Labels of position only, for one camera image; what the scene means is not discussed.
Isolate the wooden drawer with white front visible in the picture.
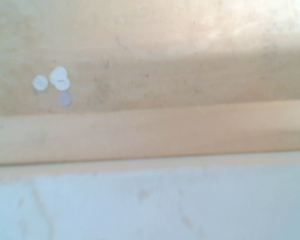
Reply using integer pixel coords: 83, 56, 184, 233
0, 0, 300, 240

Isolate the grey round plastic cap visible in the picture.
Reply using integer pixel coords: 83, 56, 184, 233
56, 90, 73, 107

